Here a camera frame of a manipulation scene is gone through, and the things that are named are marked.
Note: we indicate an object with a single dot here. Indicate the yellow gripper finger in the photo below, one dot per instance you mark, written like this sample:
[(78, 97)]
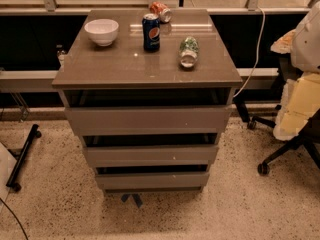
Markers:
[(283, 44)]

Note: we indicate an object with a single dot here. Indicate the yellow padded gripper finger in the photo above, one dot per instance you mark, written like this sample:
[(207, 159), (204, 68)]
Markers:
[(300, 100)]

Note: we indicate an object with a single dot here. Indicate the grey drawer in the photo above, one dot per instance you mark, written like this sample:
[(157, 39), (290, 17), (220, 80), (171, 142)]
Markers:
[(150, 156), (153, 181), (140, 121)]

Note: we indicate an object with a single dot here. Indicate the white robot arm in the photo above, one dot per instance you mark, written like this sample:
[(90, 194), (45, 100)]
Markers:
[(305, 50)]

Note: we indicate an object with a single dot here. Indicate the grey drawer cabinet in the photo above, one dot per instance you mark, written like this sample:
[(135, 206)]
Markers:
[(124, 75)]

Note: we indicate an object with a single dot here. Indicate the grey top drawer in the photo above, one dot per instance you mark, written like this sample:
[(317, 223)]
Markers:
[(140, 121)]

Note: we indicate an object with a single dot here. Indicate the grey bottom drawer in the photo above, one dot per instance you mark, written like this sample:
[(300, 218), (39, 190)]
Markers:
[(153, 181)]

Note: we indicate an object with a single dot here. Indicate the black office chair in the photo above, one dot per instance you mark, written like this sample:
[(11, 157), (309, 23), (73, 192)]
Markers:
[(307, 137)]

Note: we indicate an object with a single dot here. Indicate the green soda can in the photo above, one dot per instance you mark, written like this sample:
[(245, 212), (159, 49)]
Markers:
[(188, 51)]

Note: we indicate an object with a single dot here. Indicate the orange soda can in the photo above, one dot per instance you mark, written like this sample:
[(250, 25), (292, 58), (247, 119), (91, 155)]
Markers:
[(162, 11)]

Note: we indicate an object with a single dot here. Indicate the blue pepsi can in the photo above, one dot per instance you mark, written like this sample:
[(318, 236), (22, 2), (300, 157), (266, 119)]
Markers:
[(151, 32)]

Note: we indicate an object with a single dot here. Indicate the white ceramic bowl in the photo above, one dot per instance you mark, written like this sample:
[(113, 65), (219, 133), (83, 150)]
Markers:
[(102, 32)]

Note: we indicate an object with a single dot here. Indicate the black wheeled stand leg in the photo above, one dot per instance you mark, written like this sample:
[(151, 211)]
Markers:
[(20, 157)]

